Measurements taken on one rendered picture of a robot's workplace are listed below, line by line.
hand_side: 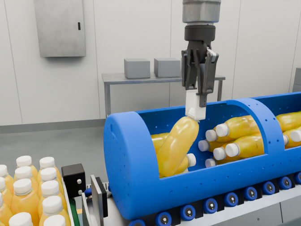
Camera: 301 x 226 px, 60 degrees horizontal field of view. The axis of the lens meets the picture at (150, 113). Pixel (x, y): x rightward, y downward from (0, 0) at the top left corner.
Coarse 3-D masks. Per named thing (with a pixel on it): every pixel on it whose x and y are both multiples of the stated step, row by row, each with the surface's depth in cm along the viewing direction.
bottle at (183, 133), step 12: (180, 120) 69; (192, 120) 68; (180, 132) 67; (192, 132) 67; (168, 144) 68; (180, 144) 67; (156, 156) 70; (168, 156) 67; (180, 156) 68; (168, 168) 67
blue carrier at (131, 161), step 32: (288, 96) 103; (128, 128) 62; (160, 128) 89; (128, 160) 59; (256, 160) 72; (288, 160) 78; (128, 192) 62; (160, 192) 62; (192, 192) 66; (224, 192) 76
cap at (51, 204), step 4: (52, 196) 58; (56, 196) 58; (44, 200) 56; (48, 200) 56; (52, 200) 56; (56, 200) 56; (60, 200) 56; (44, 204) 55; (48, 204) 55; (52, 204) 55; (56, 204) 55; (60, 204) 56; (44, 208) 55; (48, 208) 54; (52, 208) 55; (56, 208) 55; (60, 208) 56; (48, 212) 55; (52, 212) 55
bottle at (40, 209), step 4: (56, 192) 62; (60, 192) 64; (44, 196) 61; (48, 196) 61; (60, 196) 63; (40, 200) 62; (64, 200) 64; (40, 204) 61; (64, 204) 63; (40, 208) 61; (64, 208) 63; (40, 212) 61; (40, 216) 62
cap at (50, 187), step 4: (52, 180) 64; (44, 184) 62; (48, 184) 62; (52, 184) 62; (56, 184) 62; (44, 188) 61; (48, 188) 61; (52, 188) 61; (56, 188) 62; (44, 192) 61; (48, 192) 61; (52, 192) 61
